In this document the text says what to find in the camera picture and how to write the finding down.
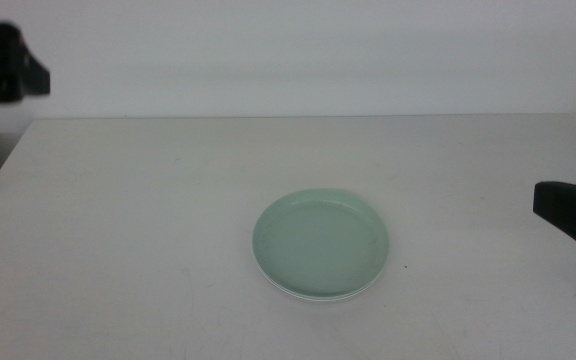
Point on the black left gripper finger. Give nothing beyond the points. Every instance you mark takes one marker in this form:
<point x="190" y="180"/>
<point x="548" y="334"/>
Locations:
<point x="35" y="80"/>

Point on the white shallow bowl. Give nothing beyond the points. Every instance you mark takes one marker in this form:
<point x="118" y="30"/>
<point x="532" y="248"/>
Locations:
<point x="318" y="299"/>

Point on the pale green shallow bowl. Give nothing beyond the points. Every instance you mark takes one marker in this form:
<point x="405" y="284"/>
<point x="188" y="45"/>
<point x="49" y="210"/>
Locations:
<point x="320" y="242"/>

